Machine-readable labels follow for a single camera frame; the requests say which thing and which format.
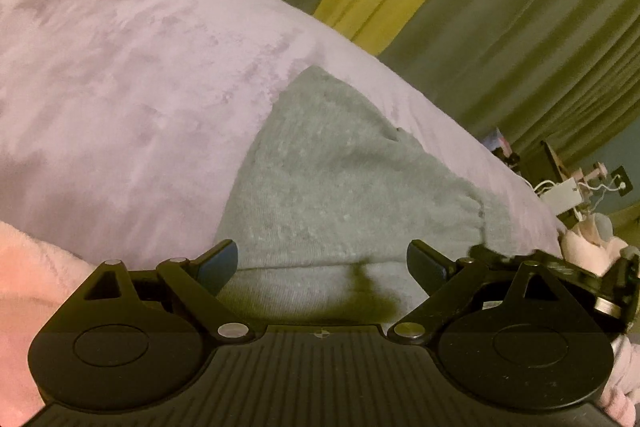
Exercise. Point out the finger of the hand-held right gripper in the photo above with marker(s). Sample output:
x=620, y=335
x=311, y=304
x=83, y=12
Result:
x=565, y=268

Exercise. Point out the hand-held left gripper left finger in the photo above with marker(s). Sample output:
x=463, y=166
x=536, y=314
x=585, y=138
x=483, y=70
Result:
x=220, y=263

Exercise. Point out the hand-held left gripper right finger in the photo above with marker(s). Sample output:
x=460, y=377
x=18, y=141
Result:
x=425, y=264

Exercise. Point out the grey pants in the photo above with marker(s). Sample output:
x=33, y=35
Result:
x=350, y=187

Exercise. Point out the pink plush toy grey head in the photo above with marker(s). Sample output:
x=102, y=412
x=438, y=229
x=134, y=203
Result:
x=590, y=237

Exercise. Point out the white box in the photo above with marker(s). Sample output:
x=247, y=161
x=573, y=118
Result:
x=562, y=196

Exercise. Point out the dark nightstand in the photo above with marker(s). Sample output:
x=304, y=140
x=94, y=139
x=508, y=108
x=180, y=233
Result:
x=542, y=164

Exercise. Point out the patterned pillow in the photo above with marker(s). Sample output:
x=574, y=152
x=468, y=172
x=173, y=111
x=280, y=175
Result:
x=500, y=146

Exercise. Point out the pink fleece blanket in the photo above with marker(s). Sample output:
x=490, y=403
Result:
x=30, y=297

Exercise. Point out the purple bed blanket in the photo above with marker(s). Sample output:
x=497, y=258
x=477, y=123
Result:
x=130, y=72

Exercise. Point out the grey-green curtain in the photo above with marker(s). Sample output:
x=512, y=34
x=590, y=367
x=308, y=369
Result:
x=525, y=32

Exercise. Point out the black wall socket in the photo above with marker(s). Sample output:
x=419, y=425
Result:
x=619, y=179

